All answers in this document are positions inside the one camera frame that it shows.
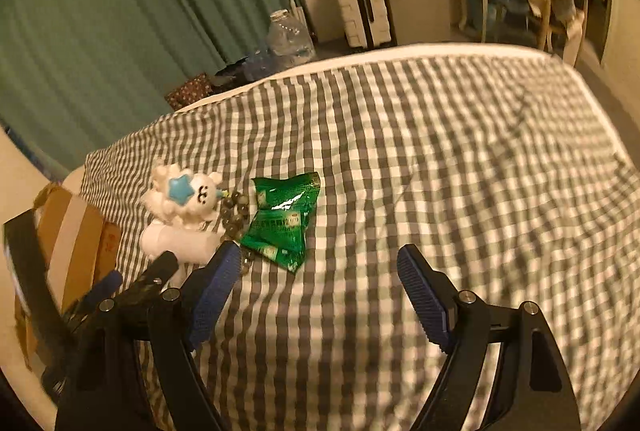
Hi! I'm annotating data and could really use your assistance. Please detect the clear water jug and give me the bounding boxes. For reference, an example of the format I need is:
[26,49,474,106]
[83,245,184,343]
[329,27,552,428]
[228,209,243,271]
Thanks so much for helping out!
[266,8,319,72]

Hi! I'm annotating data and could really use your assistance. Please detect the white suitcase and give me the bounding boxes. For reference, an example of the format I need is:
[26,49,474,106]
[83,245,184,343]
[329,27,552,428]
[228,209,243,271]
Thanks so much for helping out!
[327,0,397,50]

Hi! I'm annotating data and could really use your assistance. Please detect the green curtain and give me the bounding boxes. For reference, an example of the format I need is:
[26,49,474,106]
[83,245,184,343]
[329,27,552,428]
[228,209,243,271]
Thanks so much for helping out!
[0,0,303,174]

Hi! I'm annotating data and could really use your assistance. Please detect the white plush toy blue star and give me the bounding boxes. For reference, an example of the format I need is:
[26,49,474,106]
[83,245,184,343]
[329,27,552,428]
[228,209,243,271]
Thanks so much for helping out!
[140,162,227,233]

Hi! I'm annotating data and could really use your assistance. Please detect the wooden chair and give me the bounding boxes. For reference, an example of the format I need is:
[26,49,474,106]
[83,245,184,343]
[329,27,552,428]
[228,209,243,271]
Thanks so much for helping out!
[539,0,603,64]

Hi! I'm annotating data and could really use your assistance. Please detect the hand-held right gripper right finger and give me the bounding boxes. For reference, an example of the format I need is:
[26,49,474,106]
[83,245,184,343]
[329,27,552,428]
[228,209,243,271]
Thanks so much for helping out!
[397,244,582,431]

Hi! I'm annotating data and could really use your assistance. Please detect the white bottle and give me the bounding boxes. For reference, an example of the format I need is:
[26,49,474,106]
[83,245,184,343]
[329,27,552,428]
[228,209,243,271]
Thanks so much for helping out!
[139,220,223,288]

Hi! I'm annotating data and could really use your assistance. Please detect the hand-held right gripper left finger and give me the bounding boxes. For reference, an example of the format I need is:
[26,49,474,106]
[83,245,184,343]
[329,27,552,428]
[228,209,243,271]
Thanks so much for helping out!
[55,241,241,431]

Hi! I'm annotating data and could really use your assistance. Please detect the grey checked bed sheet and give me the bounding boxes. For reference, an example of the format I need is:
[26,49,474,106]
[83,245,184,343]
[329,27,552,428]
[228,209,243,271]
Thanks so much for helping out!
[80,43,635,431]

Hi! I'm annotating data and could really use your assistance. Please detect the patterned gift box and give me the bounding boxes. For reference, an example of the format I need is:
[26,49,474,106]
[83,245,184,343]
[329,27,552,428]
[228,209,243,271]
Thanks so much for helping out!
[165,72,217,112]

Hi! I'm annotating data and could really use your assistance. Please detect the dark bead bracelet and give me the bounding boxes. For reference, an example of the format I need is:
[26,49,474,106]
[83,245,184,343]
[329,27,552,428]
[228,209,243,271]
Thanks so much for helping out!
[214,190,254,273]

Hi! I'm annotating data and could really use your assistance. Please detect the brown cardboard box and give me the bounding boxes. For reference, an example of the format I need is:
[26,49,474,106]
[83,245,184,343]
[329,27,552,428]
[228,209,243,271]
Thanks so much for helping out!
[14,182,124,372]

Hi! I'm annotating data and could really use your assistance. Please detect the green snack packet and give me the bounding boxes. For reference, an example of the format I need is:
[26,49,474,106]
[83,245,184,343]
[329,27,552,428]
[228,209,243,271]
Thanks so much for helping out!
[239,171,322,273]

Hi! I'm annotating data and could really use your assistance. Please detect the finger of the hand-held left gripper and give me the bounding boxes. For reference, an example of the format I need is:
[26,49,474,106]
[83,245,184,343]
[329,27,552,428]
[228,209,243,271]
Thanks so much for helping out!
[64,270,124,318]
[121,250,180,300]

